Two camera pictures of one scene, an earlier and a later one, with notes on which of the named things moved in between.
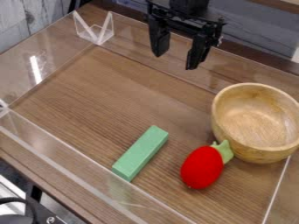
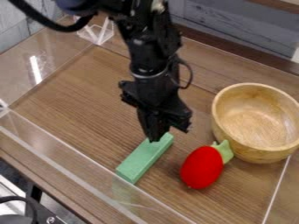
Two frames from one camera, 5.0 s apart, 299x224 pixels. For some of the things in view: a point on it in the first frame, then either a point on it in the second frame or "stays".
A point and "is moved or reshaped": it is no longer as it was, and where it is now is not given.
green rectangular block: [140, 153] is moved or reshaped
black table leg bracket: [43, 215] stays
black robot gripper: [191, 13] → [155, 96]
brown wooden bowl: [257, 119] stays
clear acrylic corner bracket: [95, 33] stays
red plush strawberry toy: [202, 164] stays
